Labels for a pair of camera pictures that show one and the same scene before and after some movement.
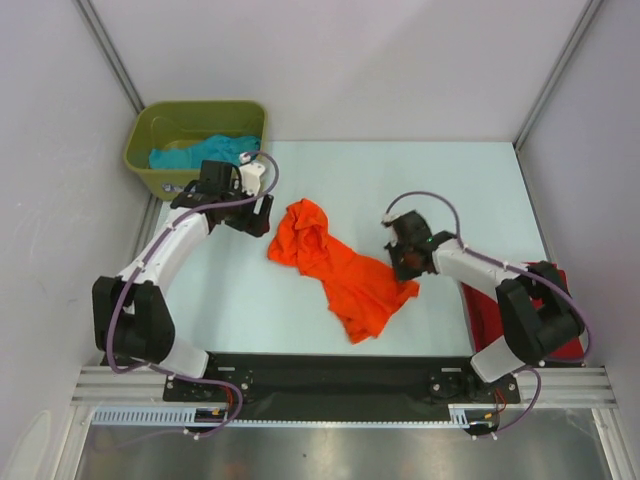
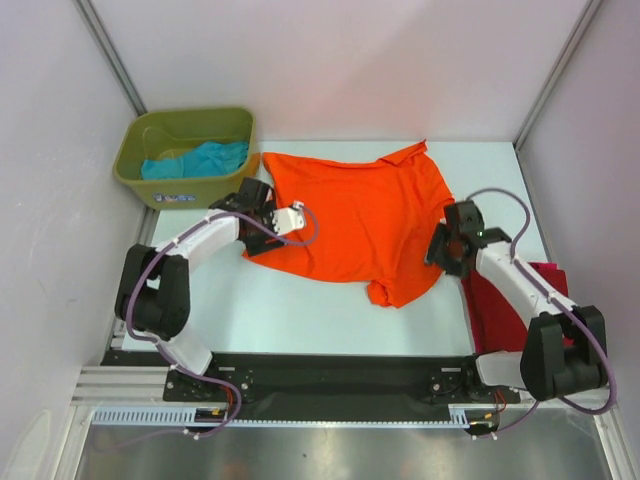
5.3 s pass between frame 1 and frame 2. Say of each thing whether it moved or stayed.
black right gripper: moved
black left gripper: moved
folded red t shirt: stayed
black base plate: stayed
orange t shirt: moved
